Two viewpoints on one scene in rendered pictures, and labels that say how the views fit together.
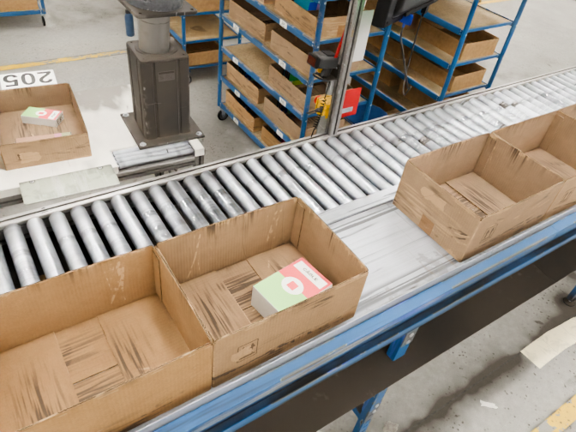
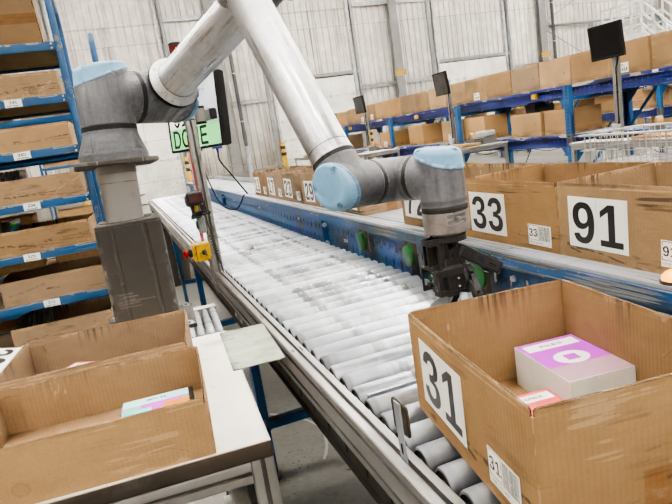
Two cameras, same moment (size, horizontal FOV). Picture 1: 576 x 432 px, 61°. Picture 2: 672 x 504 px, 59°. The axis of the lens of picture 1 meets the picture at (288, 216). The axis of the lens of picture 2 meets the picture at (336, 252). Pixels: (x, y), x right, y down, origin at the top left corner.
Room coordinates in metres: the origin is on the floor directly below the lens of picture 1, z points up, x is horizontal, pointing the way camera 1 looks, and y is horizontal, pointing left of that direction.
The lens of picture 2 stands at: (0.52, 1.97, 1.23)
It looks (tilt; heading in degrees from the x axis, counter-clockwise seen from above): 11 degrees down; 290
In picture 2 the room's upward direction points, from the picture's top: 9 degrees counter-clockwise
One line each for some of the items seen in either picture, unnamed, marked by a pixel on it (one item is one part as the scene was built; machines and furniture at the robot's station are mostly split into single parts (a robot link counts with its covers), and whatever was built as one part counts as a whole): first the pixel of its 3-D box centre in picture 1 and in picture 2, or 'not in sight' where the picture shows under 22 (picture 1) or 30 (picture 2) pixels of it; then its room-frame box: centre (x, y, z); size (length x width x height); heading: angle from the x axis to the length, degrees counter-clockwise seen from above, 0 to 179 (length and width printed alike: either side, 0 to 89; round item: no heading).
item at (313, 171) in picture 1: (327, 185); (295, 269); (1.48, -0.13, 0.72); 0.52 x 0.05 x 0.05; 39
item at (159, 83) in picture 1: (159, 89); (139, 272); (1.67, 0.56, 0.91); 0.26 x 0.26 x 0.33; 36
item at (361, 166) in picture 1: (367, 172); (282, 262); (1.61, -0.28, 0.72); 0.52 x 0.05 x 0.05; 39
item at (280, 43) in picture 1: (314, 49); (57, 279); (2.56, 0.00, 0.79); 0.40 x 0.30 x 0.10; 40
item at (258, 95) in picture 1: (261, 78); not in sight; (2.95, 0.30, 0.39); 0.40 x 0.30 x 0.10; 39
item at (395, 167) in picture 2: not in sight; (390, 179); (0.82, 0.78, 1.12); 0.12 x 0.12 x 0.09; 65
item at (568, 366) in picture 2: not in sight; (571, 376); (0.51, 1.02, 0.79); 0.16 x 0.11 x 0.07; 121
